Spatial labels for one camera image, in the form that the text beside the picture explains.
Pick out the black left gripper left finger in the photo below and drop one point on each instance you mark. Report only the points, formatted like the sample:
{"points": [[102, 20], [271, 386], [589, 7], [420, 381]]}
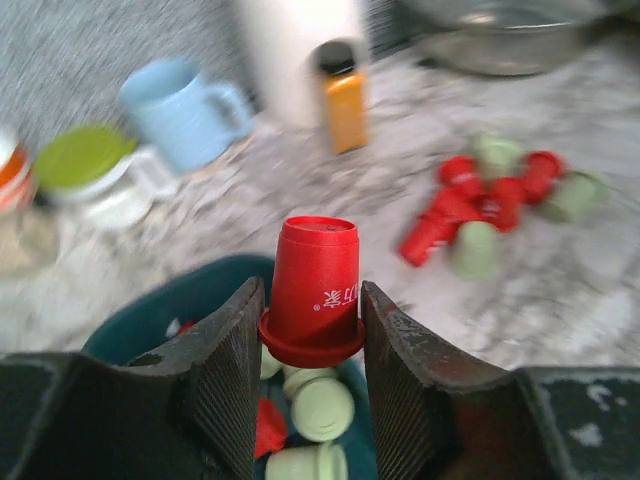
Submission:
{"points": [[184, 410]]}

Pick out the blue mug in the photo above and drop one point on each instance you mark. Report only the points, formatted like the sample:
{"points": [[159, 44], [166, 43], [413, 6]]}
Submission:
{"points": [[192, 122]]}

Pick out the steel pot with lid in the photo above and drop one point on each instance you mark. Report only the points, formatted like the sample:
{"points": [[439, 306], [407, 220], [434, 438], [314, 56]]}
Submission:
{"points": [[506, 38]]}

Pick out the white thermos jug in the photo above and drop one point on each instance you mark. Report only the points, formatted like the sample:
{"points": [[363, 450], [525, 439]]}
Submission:
{"points": [[281, 38]]}

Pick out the teal storage basket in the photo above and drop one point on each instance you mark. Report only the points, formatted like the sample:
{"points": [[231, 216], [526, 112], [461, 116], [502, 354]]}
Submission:
{"points": [[154, 318]]}

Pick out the green lid cup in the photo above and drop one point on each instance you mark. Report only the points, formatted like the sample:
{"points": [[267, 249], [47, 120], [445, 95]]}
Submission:
{"points": [[107, 179]]}

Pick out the white orange bowl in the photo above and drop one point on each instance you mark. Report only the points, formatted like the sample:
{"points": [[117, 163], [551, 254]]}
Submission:
{"points": [[18, 186]]}

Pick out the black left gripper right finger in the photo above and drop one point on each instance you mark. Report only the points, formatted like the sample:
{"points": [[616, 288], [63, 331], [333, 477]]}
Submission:
{"points": [[440, 413]]}

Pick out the orange spice bottle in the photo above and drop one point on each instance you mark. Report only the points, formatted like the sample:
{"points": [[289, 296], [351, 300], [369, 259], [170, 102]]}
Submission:
{"points": [[342, 84]]}

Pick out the green capsule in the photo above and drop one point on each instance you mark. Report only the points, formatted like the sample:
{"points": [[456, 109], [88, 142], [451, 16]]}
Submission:
{"points": [[574, 196], [496, 156], [322, 410], [325, 461], [474, 251]]}

